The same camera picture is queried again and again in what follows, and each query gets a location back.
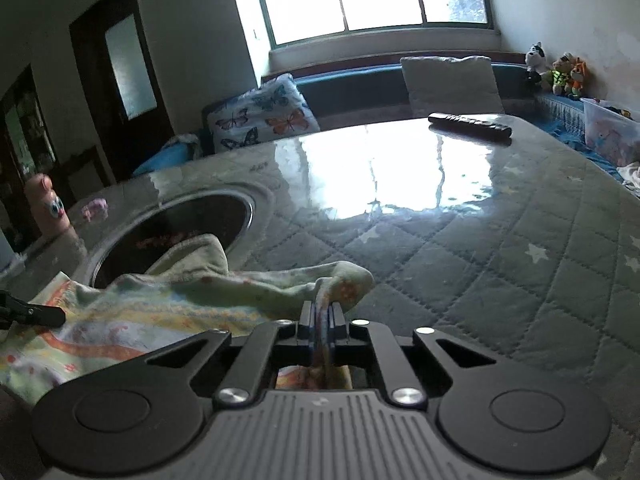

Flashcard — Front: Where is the black remote control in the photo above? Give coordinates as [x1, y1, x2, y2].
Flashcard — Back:
[428, 112, 513, 142]

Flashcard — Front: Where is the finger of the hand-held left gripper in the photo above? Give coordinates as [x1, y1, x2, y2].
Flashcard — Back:
[0, 290, 67, 331]

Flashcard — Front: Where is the blue corner sofa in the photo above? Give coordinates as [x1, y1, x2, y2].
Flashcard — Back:
[132, 52, 640, 196]

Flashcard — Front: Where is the round black table hob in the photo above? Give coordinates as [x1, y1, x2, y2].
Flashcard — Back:
[82, 185, 276, 291]

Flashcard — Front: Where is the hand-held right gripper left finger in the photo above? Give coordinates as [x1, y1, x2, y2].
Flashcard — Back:
[145, 301, 321, 408]

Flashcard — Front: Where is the patterned green child's shirt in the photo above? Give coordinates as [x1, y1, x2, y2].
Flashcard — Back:
[0, 232, 376, 406]

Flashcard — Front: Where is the butterfly print pillow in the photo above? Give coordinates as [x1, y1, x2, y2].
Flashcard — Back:
[206, 73, 321, 153]

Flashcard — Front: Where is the orange plush fox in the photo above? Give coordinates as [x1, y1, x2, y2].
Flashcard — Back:
[567, 57, 590, 101]

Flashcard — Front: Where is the grey pillow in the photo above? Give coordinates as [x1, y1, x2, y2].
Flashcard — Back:
[400, 55, 506, 117]

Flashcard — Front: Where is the clear plastic storage box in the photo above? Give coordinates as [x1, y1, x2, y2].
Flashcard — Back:
[580, 97, 640, 167]

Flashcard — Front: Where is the white cloth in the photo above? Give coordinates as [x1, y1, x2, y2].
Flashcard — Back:
[617, 161, 640, 193]

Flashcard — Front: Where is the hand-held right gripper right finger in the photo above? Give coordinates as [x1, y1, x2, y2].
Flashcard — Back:
[325, 302, 501, 406]

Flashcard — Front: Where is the grey cloth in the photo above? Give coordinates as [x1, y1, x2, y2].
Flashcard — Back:
[162, 132, 203, 161]

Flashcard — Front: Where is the black and white plush dog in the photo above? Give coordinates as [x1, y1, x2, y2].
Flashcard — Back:
[524, 42, 548, 86]

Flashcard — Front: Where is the plush toy in yellow vest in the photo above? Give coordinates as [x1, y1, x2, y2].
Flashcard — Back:
[550, 52, 576, 97]

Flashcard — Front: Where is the dark glass front cabinet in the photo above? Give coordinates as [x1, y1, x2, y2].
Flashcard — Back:
[0, 62, 58, 256]

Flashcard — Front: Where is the pink cartoon face bottle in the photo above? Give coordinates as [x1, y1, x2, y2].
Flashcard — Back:
[24, 172, 76, 243]

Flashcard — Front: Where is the dark wooden door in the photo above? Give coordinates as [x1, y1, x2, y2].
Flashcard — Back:
[69, 0, 175, 151]

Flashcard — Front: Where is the dark wooden chair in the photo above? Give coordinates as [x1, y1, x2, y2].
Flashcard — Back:
[60, 145, 113, 201]

